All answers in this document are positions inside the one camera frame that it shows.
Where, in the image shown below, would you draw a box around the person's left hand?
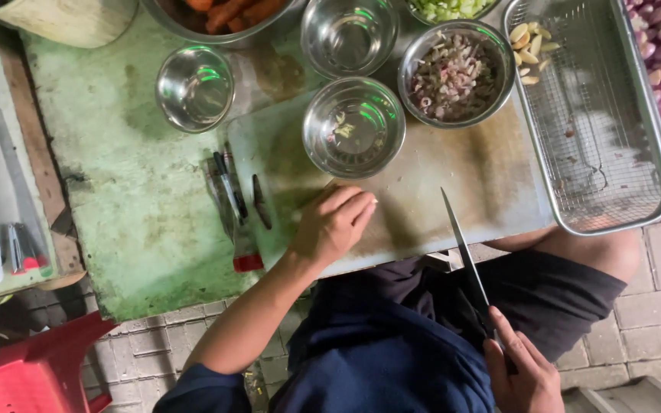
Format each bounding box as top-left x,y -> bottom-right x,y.
290,185 -> 378,271

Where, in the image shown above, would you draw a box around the person's right hand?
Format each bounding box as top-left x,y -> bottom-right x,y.
482,306 -> 565,413

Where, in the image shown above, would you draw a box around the steel kitchen knife black handle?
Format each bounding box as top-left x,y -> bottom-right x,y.
440,186 -> 519,376

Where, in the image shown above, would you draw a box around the steel bowl with garlic bits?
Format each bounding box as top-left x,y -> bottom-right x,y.
302,76 -> 406,180

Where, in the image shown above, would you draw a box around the small dark paring knife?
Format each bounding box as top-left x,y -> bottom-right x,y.
252,174 -> 273,231

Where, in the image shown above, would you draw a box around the white plastic cutting board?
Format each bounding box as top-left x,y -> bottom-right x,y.
226,86 -> 556,280

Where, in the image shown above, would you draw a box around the clear tube with red cap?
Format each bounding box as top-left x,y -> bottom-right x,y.
223,143 -> 264,273

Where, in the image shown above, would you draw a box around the steel bowl with chopped shallots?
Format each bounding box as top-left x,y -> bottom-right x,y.
397,20 -> 516,128

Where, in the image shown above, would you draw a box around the black marker pen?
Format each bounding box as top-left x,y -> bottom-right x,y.
213,151 -> 248,226

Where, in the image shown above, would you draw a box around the chopped shallots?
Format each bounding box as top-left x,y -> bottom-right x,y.
411,33 -> 499,121

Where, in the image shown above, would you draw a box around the person's blue shirt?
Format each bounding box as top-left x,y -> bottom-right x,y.
153,295 -> 498,413

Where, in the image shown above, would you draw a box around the large empty steel bowl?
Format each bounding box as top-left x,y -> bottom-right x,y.
301,0 -> 400,80

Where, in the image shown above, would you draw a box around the small empty steel bowl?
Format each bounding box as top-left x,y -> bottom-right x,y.
155,46 -> 236,134

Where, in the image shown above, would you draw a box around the steel bowl with green vegetable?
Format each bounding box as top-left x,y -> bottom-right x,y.
405,0 -> 503,27

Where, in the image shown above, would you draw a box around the person's black shorts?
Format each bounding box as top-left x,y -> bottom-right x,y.
313,249 -> 628,368

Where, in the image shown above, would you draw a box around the chopped green vegetable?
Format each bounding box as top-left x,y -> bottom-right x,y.
411,0 -> 495,23

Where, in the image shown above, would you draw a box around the heap of orange carrots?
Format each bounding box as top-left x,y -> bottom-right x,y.
184,0 -> 287,34

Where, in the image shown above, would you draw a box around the heap of peeled garlic cloves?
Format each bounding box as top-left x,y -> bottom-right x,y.
508,22 -> 561,87

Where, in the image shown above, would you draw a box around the person's bare leg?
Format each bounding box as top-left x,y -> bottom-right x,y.
482,225 -> 642,285

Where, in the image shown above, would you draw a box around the steel bowl with carrots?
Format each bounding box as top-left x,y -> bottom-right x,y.
140,0 -> 303,46

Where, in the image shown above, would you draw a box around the brown wooden board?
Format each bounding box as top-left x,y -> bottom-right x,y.
0,26 -> 87,291

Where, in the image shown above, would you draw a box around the red-tipped metal tool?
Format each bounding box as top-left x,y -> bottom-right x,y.
6,223 -> 55,278

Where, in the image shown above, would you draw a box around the long grey metal tool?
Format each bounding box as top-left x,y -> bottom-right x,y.
0,108 -> 50,259

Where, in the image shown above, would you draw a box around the beige round container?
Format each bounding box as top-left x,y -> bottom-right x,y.
0,0 -> 139,49

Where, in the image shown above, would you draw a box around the red plastic stool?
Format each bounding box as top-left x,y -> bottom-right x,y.
0,311 -> 119,413

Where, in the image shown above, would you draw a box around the steel tray with wire mesh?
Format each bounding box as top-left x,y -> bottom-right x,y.
503,0 -> 661,236

